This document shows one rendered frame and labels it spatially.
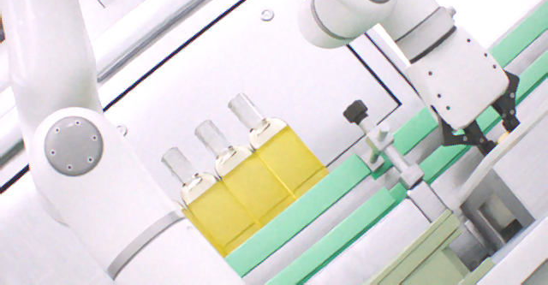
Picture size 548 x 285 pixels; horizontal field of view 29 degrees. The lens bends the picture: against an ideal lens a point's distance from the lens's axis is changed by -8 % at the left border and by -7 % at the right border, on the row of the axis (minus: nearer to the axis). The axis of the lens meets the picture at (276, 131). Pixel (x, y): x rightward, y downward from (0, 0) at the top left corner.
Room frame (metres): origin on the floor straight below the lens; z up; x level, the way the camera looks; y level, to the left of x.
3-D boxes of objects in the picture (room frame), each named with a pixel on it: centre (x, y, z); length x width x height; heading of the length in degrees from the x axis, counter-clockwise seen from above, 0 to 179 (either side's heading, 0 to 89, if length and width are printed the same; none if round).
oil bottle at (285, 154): (1.47, 0.01, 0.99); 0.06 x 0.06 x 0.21; 10
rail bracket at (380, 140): (1.36, -0.08, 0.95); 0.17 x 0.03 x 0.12; 10
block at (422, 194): (1.38, -0.08, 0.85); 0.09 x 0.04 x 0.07; 10
